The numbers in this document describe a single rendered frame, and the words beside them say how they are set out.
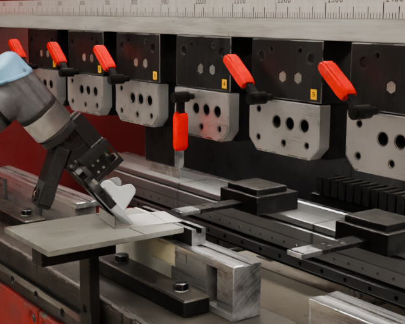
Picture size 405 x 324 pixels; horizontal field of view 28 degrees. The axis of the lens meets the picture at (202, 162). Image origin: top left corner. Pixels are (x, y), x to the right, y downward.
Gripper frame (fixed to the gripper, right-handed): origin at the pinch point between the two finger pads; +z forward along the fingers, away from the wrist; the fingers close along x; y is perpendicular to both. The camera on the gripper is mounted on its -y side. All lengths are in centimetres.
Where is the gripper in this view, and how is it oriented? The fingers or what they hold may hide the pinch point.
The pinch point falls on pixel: (117, 218)
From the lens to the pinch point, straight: 147.4
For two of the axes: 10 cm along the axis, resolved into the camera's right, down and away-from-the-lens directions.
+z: 5.7, 7.1, 4.1
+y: 7.0, -6.8, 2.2
